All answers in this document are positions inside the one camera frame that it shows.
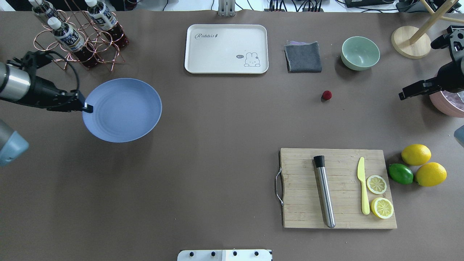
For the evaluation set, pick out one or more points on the green bowl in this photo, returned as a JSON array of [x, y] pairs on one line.
[[359, 53]]

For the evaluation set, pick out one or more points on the cream rabbit tray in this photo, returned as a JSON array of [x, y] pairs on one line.
[[226, 49]]

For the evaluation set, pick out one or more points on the lemon half upper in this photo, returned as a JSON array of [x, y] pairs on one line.
[[376, 184]]

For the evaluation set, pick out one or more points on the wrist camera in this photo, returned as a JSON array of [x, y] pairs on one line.
[[31, 61], [452, 40]]

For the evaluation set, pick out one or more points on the yellow plastic knife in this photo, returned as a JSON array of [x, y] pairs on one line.
[[362, 178]]

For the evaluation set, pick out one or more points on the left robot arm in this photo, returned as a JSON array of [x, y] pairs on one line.
[[26, 89]]

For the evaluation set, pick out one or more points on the grey folded cloth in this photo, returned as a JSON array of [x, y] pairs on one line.
[[303, 57]]

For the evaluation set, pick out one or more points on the tea bottle front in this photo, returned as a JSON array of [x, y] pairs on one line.
[[71, 39]]

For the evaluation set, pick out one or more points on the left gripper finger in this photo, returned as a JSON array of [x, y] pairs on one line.
[[76, 106]]

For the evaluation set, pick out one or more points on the wooden mug tree stand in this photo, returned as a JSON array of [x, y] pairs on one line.
[[412, 42]]

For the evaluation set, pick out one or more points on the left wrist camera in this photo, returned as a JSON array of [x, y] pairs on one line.
[[31, 61]]

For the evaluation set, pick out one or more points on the yellow lemon upper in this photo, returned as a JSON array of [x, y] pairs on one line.
[[416, 154]]

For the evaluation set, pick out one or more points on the tea bottle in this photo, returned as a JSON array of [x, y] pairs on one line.
[[104, 19], [71, 39], [44, 10]]

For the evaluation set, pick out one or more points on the yellow lemon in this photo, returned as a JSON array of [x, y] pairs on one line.
[[430, 174], [416, 154]]

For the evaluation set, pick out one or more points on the wooden cutting board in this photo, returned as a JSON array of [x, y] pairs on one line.
[[302, 198]]

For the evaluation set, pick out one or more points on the tea bottle back left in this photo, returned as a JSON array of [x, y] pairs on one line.
[[44, 10]]

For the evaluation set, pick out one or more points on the copper wire bottle rack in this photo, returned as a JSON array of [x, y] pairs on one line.
[[106, 53]]

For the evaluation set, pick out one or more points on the yellow lemon lower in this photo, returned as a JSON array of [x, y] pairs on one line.
[[430, 174]]

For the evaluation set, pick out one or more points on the aluminium frame post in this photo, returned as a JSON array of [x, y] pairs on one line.
[[226, 8]]

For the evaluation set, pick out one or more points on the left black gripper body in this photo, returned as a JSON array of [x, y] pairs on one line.
[[41, 93]]

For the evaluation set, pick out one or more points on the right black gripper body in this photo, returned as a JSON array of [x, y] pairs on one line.
[[450, 77]]

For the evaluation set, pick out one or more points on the blue plastic plate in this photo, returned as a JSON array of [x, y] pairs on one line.
[[123, 110]]

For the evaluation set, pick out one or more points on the red strawberry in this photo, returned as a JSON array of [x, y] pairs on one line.
[[327, 95]]

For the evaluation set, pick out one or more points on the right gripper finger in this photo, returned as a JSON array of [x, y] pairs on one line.
[[418, 88]]

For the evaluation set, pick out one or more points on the steel muddler black tip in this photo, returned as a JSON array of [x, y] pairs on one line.
[[325, 191]]

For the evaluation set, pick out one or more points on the lemon half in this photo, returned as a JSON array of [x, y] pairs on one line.
[[382, 208], [376, 184]]

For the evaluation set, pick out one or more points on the lemon half lower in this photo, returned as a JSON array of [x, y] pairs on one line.
[[382, 208]]

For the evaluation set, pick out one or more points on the green lime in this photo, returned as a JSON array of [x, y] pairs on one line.
[[401, 173]]

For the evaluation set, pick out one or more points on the tea bottle back right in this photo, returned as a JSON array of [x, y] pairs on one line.
[[104, 19]]

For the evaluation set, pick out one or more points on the pink bowl of ice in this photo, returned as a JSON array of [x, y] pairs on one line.
[[448, 103]]

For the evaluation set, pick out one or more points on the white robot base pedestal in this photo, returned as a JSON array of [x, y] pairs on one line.
[[226, 255]]

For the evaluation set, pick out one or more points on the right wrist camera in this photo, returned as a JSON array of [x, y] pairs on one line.
[[452, 40]]

